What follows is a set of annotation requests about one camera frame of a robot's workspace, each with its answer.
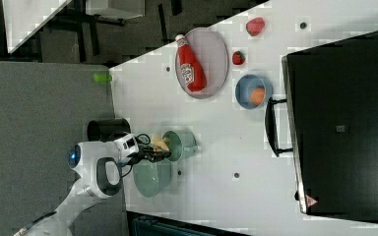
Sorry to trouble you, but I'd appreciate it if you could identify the grey round plate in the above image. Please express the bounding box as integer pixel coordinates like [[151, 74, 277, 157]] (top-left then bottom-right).
[[175, 28, 229, 99]]

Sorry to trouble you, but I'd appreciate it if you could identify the orange ball toy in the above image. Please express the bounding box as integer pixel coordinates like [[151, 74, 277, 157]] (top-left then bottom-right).
[[250, 88, 266, 106]]

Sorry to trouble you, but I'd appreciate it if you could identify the blue bowl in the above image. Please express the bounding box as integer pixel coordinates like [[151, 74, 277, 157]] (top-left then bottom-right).
[[235, 75, 273, 109]]

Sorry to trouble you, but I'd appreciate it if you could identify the red plush ketchup bottle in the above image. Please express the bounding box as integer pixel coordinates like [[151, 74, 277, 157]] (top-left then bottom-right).
[[175, 34, 207, 92]]

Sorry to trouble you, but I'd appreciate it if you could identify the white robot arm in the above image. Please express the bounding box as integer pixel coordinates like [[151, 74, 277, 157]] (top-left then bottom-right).
[[14, 139, 171, 236]]

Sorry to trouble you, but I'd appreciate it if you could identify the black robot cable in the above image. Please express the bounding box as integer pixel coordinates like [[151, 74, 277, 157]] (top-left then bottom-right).
[[117, 132, 152, 178]]

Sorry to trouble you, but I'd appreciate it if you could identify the green perforated colander tray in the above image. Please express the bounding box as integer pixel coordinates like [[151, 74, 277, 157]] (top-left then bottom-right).
[[133, 159, 172, 198]]

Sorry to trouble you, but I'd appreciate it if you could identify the black toaster oven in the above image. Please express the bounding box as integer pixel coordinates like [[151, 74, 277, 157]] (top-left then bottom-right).
[[281, 30, 378, 223]]

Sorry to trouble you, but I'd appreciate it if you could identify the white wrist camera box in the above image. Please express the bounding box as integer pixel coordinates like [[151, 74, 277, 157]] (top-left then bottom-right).
[[114, 133, 139, 159]]

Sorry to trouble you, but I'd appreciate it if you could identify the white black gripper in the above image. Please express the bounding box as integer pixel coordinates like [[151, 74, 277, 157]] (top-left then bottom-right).
[[129, 147, 171, 164]]

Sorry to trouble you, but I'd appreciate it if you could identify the green mug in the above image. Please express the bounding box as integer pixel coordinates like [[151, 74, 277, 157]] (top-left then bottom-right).
[[162, 130, 198, 162]]

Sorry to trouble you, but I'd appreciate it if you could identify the red green strawberry toy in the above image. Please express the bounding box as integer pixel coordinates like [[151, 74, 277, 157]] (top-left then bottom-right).
[[245, 18, 266, 36]]

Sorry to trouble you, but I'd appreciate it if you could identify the small red strawberry toy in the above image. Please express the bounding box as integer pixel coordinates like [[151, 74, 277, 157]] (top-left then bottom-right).
[[232, 51, 245, 65]]

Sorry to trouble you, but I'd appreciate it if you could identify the green object at table edge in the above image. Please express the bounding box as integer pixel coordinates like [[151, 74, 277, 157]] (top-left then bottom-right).
[[94, 73, 112, 83]]

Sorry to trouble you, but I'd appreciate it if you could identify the black cylinder cup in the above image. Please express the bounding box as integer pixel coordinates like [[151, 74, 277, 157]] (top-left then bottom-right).
[[87, 118, 131, 142]]

